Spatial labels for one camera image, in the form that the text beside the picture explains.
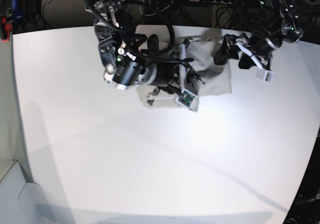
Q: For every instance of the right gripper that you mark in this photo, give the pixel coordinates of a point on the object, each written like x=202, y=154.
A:
x=174, y=78

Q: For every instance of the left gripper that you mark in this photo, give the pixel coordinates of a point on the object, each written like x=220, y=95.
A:
x=230, y=51

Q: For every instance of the beige t-shirt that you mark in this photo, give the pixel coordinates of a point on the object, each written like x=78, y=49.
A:
x=216, y=78

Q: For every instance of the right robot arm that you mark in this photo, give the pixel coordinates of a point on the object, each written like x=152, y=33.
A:
x=131, y=59

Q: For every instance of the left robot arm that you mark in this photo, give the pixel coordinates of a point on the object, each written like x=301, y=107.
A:
x=280, y=24

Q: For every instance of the red black clamp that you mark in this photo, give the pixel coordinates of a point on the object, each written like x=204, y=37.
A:
x=6, y=25

